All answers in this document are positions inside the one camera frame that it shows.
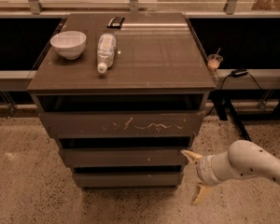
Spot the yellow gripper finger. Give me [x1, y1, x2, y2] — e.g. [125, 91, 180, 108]
[181, 149, 202, 164]
[191, 183, 213, 205]

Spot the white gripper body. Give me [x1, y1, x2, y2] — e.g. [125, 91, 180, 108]
[196, 155, 222, 186]

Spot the drawer dark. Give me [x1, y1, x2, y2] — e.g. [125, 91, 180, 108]
[59, 148, 189, 167]
[73, 172, 184, 189]

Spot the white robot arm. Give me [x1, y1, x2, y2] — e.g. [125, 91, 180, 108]
[181, 140, 280, 205]

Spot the dark brown drawer cabinet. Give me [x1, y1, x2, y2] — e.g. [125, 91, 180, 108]
[26, 12, 217, 190]

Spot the top drawer scratched front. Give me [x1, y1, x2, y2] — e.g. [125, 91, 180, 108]
[40, 111, 205, 139]

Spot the black table leg stand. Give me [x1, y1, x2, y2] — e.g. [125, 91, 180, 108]
[211, 94, 251, 141]

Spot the black power adapter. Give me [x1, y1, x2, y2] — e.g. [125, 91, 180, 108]
[231, 68, 248, 77]

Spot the plastic cup with straw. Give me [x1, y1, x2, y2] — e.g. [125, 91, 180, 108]
[207, 49, 223, 71]

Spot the clear plastic water bottle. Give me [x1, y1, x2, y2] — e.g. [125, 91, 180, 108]
[97, 34, 117, 74]

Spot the black remote control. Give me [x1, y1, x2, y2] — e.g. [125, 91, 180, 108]
[107, 16, 125, 29]

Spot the white ceramic bowl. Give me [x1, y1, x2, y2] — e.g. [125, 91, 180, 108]
[50, 31, 87, 60]

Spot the black cable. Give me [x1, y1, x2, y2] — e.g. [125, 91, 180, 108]
[206, 72, 265, 117]

